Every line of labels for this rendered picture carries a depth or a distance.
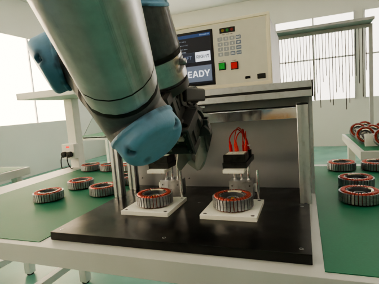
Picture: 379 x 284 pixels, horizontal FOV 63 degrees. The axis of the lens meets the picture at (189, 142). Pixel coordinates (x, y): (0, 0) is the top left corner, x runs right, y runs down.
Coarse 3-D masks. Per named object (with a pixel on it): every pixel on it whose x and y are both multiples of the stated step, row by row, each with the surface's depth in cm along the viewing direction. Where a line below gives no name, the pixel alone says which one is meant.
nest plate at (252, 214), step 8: (256, 200) 90; (208, 208) 86; (256, 208) 83; (200, 216) 82; (208, 216) 81; (216, 216) 80; (224, 216) 79; (232, 216) 79; (240, 216) 78; (248, 216) 78; (256, 216) 77
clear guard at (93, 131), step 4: (92, 120) 85; (92, 124) 84; (96, 124) 83; (88, 128) 83; (92, 128) 82; (96, 128) 82; (88, 132) 82; (92, 132) 81; (96, 132) 81; (100, 132) 80; (84, 136) 81; (88, 136) 81; (92, 136) 80; (96, 136) 80; (100, 136) 80; (104, 136) 79
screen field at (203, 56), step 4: (196, 52) 97; (200, 52) 97; (204, 52) 96; (208, 52) 96; (184, 56) 99; (188, 56) 98; (192, 56) 98; (196, 56) 97; (200, 56) 97; (204, 56) 96; (208, 56) 96; (188, 60) 98; (192, 60) 98; (196, 60) 97; (200, 60) 97; (204, 60) 97
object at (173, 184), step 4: (160, 180) 107; (164, 180) 106; (168, 180) 106; (172, 180) 105; (176, 180) 105; (184, 180) 108; (160, 184) 107; (164, 184) 106; (168, 184) 106; (172, 184) 105; (176, 184) 105; (184, 184) 108; (168, 188) 106; (172, 188) 105; (176, 188) 105; (184, 188) 108; (176, 192) 105; (180, 192) 104; (184, 192) 108
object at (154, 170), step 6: (168, 156) 97; (174, 156) 102; (156, 162) 98; (162, 162) 97; (168, 162) 97; (174, 162) 101; (150, 168) 99; (156, 168) 98; (162, 168) 97; (168, 168) 96
